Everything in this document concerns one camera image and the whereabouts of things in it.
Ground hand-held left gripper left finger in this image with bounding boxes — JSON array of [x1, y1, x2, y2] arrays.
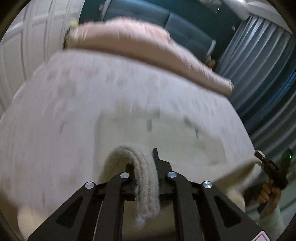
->
[[27, 163, 136, 241]]

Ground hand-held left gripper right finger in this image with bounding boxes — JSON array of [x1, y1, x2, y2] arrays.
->
[[151, 148, 271, 241]]

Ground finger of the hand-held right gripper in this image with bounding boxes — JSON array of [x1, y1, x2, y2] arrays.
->
[[254, 150, 278, 178]]

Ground beige towel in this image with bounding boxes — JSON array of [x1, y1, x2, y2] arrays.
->
[[97, 111, 263, 230]]

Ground person's right forearm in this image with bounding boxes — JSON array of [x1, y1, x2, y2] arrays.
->
[[257, 205, 285, 241]]

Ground person's right hand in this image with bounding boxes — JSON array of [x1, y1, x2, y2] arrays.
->
[[257, 182, 282, 210]]

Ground grey pleated curtain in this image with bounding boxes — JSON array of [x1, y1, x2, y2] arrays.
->
[[217, 15, 296, 163]]

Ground pink pillow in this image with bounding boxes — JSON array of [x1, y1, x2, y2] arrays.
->
[[63, 17, 234, 96]]

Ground teal padded headboard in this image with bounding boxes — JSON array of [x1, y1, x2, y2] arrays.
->
[[79, 0, 243, 67]]

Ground white wardrobe doors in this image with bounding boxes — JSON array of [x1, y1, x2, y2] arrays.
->
[[0, 0, 86, 116]]

